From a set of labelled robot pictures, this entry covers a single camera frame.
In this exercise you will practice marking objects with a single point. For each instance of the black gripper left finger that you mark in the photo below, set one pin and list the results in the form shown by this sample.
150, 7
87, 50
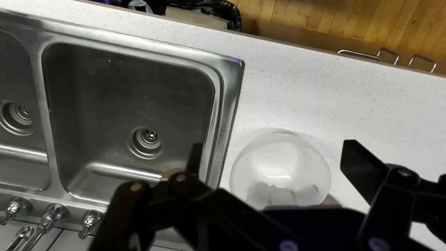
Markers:
186, 203

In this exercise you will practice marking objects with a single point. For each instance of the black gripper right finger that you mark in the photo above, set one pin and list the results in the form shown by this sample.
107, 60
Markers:
395, 195

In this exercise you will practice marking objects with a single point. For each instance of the translucent white plastic bowl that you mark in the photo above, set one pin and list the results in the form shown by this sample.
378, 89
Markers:
279, 161

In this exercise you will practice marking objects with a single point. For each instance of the metal sink drain strainer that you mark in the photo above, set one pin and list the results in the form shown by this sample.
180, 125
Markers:
16, 118
147, 140

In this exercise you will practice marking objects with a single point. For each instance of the stainless steel double sink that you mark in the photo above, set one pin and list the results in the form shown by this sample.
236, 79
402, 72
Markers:
120, 92

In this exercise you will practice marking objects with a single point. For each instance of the chrome faucet spout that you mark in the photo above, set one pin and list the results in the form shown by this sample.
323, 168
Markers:
52, 214

